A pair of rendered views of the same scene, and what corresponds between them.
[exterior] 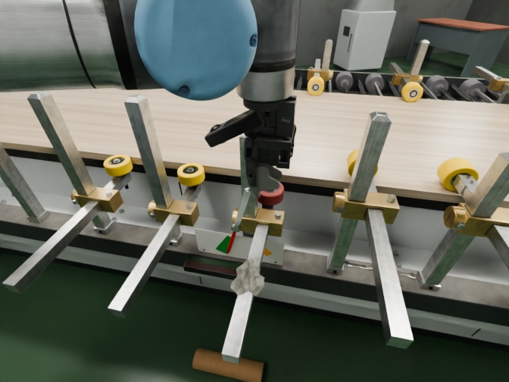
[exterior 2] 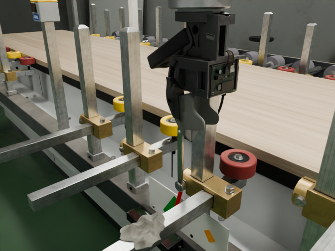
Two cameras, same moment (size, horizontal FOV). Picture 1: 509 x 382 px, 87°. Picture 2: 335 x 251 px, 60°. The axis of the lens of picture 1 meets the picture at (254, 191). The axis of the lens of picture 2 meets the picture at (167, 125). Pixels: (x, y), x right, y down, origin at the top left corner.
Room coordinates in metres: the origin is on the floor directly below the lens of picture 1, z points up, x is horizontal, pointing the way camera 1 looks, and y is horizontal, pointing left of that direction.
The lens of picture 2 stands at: (0.04, -0.25, 1.23)
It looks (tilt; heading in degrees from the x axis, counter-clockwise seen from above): 24 degrees down; 36
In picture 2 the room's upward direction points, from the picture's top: straight up
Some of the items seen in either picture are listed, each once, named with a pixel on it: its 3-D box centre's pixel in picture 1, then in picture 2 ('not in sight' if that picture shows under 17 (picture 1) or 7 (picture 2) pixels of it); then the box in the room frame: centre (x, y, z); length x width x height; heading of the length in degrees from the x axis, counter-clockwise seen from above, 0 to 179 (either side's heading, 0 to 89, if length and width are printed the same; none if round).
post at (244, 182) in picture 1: (250, 213); (201, 176); (0.52, 0.01, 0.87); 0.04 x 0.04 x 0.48; 78
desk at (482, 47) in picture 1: (452, 45); not in sight; (5.69, -3.77, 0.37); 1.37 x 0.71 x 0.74; 19
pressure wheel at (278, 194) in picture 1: (269, 201); (236, 177); (0.59, -0.04, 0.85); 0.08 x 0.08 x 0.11
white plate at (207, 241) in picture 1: (238, 247); (183, 216); (0.50, 0.05, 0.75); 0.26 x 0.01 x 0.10; 78
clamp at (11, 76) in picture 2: not in sight; (8, 74); (0.82, 1.46, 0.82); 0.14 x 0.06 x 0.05; 78
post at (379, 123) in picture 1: (351, 209); (325, 212); (0.47, -0.23, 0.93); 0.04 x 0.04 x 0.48; 78
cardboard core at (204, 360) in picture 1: (228, 365); not in sight; (0.43, 0.11, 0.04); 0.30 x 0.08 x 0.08; 78
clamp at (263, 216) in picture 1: (258, 220); (209, 189); (0.52, -0.01, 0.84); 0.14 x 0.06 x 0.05; 78
